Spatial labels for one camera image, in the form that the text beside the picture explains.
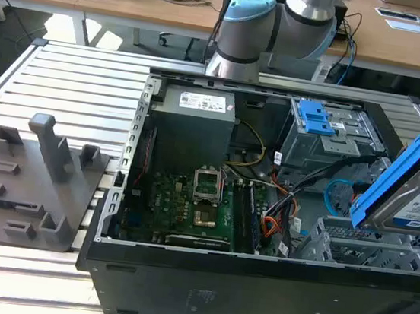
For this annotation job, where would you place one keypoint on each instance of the hard disk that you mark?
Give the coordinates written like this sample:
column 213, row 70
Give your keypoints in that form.
column 419, row 198

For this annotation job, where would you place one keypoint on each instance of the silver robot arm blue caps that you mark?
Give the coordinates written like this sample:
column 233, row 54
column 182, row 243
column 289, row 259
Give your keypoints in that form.
column 244, row 35

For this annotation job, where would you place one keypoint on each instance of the metal disk bay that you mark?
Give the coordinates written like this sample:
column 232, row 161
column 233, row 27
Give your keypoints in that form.
column 368, row 244

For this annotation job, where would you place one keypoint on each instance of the white paper sheet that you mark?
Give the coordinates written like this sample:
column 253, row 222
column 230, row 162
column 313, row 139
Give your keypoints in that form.
column 411, row 27

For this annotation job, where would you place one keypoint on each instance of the blue plastic drive latch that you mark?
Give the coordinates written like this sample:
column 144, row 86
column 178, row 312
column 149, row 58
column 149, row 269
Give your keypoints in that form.
column 316, row 118

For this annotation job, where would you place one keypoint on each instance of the grey metal drive cage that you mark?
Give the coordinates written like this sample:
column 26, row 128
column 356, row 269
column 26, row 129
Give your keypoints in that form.
column 310, row 150

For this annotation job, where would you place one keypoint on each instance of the RAM stick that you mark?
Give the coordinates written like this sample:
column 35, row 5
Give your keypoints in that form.
column 254, row 220

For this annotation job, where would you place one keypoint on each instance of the grey power supply unit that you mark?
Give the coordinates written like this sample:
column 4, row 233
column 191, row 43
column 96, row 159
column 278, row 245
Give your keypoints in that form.
column 190, row 131

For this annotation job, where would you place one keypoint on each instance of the black graphics card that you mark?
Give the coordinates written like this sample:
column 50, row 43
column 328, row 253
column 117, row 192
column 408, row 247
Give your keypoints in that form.
column 199, row 242

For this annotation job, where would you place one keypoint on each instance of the green motherboard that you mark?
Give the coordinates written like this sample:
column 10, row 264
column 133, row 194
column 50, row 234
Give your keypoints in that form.
column 173, row 206

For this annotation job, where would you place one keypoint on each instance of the wooden desk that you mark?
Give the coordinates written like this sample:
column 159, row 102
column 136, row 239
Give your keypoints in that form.
column 137, row 2

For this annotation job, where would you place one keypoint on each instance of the black PC case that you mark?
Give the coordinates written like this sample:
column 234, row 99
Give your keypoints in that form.
column 216, row 292

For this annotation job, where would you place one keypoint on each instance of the grey parts rack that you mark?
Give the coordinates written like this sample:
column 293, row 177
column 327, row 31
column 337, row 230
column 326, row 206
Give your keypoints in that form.
column 30, row 188

